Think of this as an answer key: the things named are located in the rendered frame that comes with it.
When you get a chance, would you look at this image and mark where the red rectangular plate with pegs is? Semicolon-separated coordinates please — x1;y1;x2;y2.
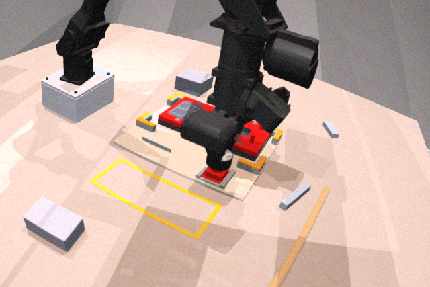
157;97;272;162

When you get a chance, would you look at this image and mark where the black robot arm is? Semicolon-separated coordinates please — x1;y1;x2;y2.
56;0;319;134

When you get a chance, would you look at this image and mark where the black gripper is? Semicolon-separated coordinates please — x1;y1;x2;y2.
180;61;263;167

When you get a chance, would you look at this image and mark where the yellow rectangular outline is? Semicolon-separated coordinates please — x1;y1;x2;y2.
90;158;222;239

